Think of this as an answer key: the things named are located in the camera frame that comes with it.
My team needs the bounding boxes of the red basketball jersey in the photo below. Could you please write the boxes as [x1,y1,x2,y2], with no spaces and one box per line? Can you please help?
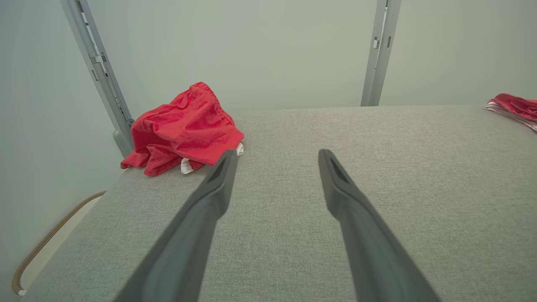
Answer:
[485,93,537,132]

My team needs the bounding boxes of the red shorts with white stripes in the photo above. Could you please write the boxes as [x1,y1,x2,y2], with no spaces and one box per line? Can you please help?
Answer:
[121,82,245,177]

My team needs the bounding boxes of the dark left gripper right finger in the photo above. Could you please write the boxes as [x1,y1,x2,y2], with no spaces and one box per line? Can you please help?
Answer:
[318,149,441,302]

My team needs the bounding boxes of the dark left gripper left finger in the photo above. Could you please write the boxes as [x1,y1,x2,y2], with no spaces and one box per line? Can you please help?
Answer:
[113,149,239,302]

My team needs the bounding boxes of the cream perforated laundry basket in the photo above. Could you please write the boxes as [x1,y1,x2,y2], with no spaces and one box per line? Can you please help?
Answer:
[12,191,106,296]

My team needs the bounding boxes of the grey metal frame post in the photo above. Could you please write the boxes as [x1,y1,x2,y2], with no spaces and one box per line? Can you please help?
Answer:
[60,0,135,158]
[361,0,402,107]

